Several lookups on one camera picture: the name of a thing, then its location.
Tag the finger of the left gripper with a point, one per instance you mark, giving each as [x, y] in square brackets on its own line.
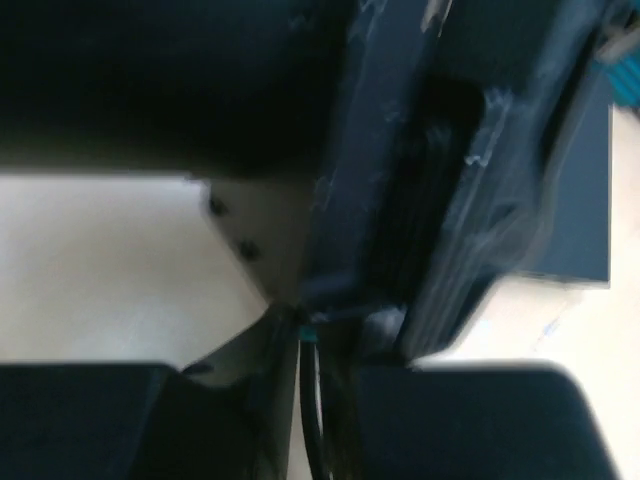
[452, 120]

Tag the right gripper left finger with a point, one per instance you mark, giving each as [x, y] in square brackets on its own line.
[228, 415]

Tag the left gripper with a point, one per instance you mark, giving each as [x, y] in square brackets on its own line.
[203, 87]

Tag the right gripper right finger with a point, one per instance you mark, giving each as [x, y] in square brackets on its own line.
[461, 420]

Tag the small black network switch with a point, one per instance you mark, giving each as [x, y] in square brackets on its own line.
[578, 247]

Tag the large rack network switch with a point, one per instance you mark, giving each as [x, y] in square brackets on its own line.
[619, 57]

